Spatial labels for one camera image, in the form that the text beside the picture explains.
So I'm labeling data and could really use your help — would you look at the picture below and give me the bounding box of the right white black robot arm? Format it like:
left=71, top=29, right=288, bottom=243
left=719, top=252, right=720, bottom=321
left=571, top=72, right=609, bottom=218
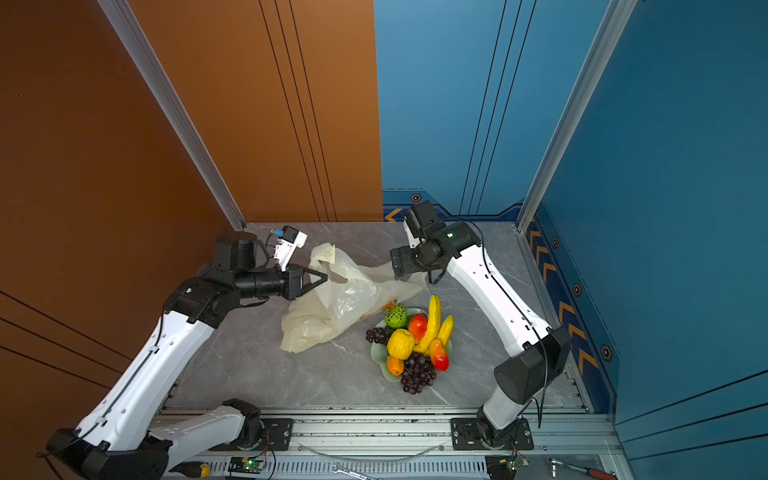
left=390, top=201, right=572, bottom=449

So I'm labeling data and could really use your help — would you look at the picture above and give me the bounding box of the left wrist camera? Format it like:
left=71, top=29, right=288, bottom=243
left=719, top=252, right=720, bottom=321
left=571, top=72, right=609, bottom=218
left=271, top=225, right=307, bottom=271

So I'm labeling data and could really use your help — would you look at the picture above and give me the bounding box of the green circuit board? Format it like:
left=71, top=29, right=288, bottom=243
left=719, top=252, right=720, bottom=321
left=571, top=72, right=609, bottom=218
left=226, top=456, right=267, bottom=476
left=499, top=458, right=525, bottom=472

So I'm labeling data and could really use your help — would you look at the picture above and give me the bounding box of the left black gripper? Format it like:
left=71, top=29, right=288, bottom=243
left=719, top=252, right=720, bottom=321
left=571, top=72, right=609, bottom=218
left=236, top=263, right=328, bottom=303

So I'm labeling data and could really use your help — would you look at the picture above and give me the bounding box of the red yellow mango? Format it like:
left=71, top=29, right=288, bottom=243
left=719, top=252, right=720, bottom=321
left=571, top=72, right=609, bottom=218
left=429, top=339, right=450, bottom=372

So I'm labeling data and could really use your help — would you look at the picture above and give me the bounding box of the right green circuit board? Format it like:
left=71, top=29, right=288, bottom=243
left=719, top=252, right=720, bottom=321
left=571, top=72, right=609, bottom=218
left=499, top=458, right=525, bottom=472

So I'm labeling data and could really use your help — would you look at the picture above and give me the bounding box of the yellow black screwdriver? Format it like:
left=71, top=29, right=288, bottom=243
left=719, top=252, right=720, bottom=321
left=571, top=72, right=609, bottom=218
left=170, top=461, right=211, bottom=479

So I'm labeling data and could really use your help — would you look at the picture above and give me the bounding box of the green custard apple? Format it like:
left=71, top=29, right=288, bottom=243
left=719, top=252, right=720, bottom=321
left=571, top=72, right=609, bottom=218
left=384, top=303, right=409, bottom=329

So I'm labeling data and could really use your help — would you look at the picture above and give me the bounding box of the yellow banana bunch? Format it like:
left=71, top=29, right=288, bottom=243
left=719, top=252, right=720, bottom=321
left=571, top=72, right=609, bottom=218
left=413, top=295, right=455, bottom=354

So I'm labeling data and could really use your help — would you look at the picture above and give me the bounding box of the red handled tool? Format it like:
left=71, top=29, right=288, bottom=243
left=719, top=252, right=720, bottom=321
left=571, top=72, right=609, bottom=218
left=546, top=457, right=617, bottom=480

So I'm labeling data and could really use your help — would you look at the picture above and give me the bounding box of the small purple grape bunch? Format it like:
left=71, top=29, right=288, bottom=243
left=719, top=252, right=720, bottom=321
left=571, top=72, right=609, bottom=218
left=365, top=326, right=394, bottom=345

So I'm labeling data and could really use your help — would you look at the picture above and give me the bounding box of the yellow ribbed fruit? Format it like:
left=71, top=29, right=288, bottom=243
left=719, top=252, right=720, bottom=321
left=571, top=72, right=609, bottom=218
left=387, top=329, right=416, bottom=361

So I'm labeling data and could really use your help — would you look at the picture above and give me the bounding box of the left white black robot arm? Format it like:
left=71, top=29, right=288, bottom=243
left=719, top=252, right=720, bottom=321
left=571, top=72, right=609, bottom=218
left=39, top=226, right=328, bottom=479

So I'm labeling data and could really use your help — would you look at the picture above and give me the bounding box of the aluminium front rail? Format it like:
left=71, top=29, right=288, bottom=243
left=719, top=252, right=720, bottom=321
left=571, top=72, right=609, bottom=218
left=195, top=407, right=633, bottom=479

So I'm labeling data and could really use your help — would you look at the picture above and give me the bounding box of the translucent plastic bag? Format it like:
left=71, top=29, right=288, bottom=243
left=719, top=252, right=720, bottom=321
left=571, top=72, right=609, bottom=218
left=280, top=243, right=427, bottom=353

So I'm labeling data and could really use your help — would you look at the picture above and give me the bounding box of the silver wrench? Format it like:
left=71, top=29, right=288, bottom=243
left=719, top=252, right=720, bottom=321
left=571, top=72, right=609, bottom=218
left=331, top=463, right=378, bottom=480

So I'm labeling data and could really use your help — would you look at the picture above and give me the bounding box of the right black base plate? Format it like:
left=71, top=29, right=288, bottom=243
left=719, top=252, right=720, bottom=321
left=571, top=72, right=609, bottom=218
left=450, top=417, right=535, bottom=451

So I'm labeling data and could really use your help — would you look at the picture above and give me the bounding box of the left green circuit board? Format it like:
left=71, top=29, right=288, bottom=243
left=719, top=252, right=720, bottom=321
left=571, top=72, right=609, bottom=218
left=226, top=456, right=267, bottom=476

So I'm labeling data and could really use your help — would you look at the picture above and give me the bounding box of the red apple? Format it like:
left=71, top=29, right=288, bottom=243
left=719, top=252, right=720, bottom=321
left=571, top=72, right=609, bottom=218
left=408, top=313, right=428, bottom=343

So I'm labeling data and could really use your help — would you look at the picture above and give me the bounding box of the light green fruit plate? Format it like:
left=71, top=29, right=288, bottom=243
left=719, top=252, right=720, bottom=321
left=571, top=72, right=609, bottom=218
left=370, top=307, right=453, bottom=383

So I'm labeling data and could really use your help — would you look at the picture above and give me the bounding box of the small orange mango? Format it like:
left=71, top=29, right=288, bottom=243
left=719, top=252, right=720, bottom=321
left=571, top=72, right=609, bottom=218
left=386, top=356, right=405, bottom=377

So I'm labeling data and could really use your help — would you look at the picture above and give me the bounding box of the large purple grape bunch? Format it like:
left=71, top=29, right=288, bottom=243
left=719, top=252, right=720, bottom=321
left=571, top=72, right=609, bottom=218
left=400, top=352, right=437, bottom=395

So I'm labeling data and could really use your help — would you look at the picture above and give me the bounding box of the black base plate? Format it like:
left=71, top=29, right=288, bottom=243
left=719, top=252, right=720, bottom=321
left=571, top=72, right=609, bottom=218
left=210, top=417, right=294, bottom=452
left=450, top=417, right=535, bottom=451

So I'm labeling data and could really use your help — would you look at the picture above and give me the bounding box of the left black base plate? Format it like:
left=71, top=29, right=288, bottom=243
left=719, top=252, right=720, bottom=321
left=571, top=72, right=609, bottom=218
left=210, top=417, right=294, bottom=452

